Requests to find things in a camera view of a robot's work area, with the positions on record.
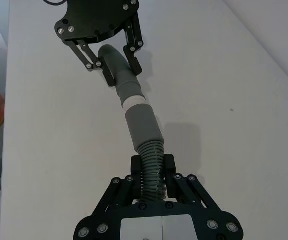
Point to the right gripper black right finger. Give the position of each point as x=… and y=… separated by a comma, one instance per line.
x=184, y=190

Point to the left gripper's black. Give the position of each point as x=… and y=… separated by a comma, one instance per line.
x=94, y=20

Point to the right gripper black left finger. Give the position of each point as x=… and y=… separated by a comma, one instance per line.
x=122, y=190

